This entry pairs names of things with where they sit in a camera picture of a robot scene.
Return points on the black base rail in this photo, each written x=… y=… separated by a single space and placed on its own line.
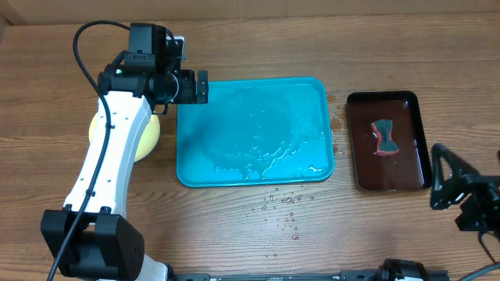
x=345 y=275

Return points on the black water tray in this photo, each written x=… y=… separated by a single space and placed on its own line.
x=410 y=168

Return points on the yellow-green plate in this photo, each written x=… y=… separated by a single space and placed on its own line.
x=150 y=132

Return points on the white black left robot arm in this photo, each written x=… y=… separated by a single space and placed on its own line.
x=90 y=237

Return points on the red black sponge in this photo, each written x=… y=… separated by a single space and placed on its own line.
x=382 y=129

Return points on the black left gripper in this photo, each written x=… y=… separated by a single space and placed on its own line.
x=186 y=96

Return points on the teal plastic tray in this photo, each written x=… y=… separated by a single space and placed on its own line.
x=256 y=132

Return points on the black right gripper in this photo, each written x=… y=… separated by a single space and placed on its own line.
x=476 y=212

